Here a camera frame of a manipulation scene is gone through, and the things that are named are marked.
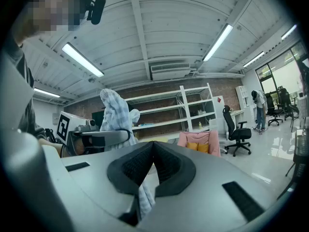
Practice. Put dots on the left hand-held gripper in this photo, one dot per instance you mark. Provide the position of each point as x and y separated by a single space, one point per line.
64 127

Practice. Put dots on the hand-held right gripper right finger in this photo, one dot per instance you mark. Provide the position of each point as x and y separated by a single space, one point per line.
205 173

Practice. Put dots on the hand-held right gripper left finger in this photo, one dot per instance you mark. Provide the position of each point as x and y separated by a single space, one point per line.
96 175

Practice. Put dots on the blue white striped cloth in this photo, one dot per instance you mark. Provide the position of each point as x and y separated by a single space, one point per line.
116 115

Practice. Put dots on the person's left forearm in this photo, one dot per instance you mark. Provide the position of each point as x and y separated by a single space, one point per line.
50 150

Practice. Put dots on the person's left hand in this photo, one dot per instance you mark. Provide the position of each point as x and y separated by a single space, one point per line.
79 147

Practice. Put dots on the black monitor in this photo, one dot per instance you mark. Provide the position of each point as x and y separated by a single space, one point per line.
97 120

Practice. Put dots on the yellow cushion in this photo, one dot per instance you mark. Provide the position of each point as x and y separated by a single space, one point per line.
203 148
192 146

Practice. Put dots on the green bottle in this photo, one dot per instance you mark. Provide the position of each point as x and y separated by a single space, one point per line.
200 124

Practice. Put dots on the black office chair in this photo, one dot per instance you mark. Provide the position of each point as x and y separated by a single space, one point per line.
231 127

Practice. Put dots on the white desk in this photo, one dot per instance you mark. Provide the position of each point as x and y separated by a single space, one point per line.
236 113

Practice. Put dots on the white cabinet with red label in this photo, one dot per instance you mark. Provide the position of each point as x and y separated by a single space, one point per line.
218 105

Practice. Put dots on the white shelf rack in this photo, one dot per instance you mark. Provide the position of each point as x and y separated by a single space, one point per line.
186 105

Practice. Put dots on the ceiling light tube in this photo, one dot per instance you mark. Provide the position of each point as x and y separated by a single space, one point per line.
218 42
46 92
254 59
289 32
82 59

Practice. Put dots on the white bookshelf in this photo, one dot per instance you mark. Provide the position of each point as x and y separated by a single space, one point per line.
242 97

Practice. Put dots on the ceiling air conditioner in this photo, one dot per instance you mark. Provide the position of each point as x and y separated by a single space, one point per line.
170 71

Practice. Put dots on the black swivel chair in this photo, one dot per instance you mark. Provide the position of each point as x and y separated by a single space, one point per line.
271 105
287 100

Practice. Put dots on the person's grey shirt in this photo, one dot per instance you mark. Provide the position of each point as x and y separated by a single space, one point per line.
26 100

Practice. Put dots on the black mesh side table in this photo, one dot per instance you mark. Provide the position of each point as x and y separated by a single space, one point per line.
301 151

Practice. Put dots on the large window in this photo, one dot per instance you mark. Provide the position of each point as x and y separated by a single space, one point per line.
285 78

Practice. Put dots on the person's head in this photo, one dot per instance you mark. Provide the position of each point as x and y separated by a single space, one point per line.
48 8

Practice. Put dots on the black head-worn camera rig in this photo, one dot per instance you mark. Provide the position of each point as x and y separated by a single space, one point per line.
96 7

